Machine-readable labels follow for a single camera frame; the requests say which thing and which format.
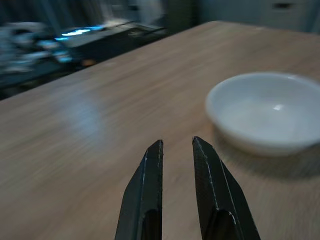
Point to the dark low bench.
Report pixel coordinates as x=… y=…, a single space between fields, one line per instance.
x=100 y=45

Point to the pile of grey clothes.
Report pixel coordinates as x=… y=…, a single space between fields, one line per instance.
x=22 y=47

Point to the dark grey curtain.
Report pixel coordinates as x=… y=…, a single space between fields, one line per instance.
x=75 y=12

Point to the white ceramic bowl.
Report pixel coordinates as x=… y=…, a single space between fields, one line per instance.
x=265 y=115

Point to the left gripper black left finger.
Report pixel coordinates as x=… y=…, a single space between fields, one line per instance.
x=142 y=200

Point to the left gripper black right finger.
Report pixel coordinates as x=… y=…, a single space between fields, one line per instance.
x=217 y=195

